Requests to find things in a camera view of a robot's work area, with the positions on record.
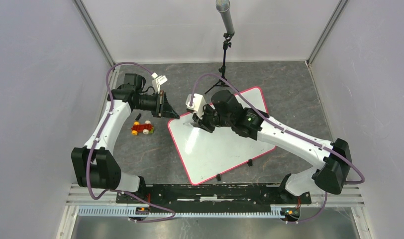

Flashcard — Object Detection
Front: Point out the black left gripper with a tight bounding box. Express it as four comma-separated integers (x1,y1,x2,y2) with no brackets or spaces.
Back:
134,90,180,120

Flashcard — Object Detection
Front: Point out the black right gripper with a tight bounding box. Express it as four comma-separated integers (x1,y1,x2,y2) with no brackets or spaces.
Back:
192,103,233,133

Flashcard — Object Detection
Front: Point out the pink framed whiteboard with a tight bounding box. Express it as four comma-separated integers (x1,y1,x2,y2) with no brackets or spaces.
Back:
167,86,278,186

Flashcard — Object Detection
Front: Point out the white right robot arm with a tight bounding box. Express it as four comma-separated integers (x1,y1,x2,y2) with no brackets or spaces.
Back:
186,90,352,203

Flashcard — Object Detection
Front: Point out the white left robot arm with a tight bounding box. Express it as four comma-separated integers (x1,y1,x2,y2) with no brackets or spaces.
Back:
71,73,179,203

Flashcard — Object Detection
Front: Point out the red yellow toy car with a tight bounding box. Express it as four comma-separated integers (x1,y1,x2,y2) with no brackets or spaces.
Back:
131,120,154,135

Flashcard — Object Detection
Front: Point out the black tripod stand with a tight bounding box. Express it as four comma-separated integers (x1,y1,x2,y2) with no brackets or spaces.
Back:
204,33,234,95

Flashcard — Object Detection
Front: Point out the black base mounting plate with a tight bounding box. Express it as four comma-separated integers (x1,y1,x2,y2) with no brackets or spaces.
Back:
135,183,311,213

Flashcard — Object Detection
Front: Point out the silver microphone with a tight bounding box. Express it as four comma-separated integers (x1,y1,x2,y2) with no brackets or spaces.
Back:
215,0,235,35

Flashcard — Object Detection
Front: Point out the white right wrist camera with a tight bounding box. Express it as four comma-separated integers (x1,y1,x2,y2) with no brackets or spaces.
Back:
186,94,206,119

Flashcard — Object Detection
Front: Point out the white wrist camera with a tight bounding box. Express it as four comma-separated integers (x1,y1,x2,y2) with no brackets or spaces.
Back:
186,94,206,119
151,73,168,94

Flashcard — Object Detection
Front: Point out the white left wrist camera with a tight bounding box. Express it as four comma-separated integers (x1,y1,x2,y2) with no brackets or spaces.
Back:
151,73,168,94

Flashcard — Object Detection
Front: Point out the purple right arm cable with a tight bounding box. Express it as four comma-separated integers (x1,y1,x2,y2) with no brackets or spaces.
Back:
189,73,366,225

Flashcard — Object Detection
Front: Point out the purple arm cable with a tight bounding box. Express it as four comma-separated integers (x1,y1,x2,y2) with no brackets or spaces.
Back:
189,73,366,225
86,61,177,223

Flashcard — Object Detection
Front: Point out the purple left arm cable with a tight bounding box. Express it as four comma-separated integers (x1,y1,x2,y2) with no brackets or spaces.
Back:
86,61,177,223

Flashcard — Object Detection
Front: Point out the white toothed cable rail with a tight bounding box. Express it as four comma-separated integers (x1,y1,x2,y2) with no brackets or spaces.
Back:
77,205,296,219

